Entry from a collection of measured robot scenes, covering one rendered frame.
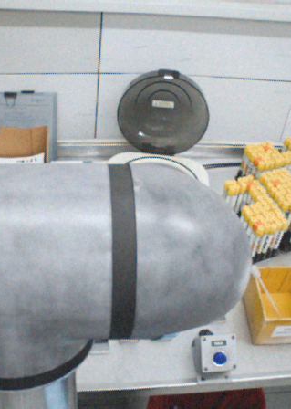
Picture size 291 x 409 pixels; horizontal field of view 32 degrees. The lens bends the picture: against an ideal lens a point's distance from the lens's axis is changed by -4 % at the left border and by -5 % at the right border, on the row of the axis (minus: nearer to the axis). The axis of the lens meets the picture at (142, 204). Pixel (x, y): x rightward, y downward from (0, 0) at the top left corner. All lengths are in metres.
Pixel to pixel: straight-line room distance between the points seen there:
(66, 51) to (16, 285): 0.99
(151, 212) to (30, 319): 0.09
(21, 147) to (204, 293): 1.04
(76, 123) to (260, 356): 0.73
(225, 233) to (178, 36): 0.96
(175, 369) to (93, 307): 0.74
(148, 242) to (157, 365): 0.75
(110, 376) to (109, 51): 0.73
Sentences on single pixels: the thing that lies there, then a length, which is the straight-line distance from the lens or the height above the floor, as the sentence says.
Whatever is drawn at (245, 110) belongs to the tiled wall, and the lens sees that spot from 1.41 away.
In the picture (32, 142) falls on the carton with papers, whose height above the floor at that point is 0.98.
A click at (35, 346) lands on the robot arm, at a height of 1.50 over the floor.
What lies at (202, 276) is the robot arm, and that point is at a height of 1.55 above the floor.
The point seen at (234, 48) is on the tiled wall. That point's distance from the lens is 1.30.
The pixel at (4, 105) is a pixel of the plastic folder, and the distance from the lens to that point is 1.32.
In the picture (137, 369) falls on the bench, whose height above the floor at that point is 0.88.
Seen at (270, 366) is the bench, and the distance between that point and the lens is 1.09.
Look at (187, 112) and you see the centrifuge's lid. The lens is 1.29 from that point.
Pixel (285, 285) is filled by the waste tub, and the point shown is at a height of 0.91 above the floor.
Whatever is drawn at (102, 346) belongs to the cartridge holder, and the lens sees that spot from 1.03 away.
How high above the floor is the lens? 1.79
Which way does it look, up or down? 45 degrees down
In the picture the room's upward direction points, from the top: 7 degrees clockwise
